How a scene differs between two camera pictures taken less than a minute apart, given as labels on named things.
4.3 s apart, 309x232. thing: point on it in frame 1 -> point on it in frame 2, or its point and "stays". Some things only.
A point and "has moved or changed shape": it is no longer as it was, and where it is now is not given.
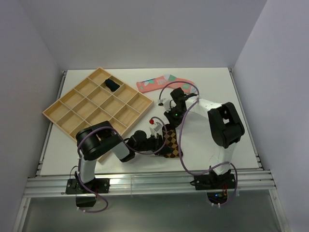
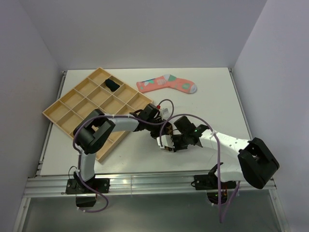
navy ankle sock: x=112 y=85 stays
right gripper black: x=173 y=122 -> x=176 y=147
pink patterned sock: x=168 y=80 stays
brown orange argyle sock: x=169 y=135 has moved or changed shape
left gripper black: x=158 y=142 -> x=154 y=135
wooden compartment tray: x=91 y=101 stays
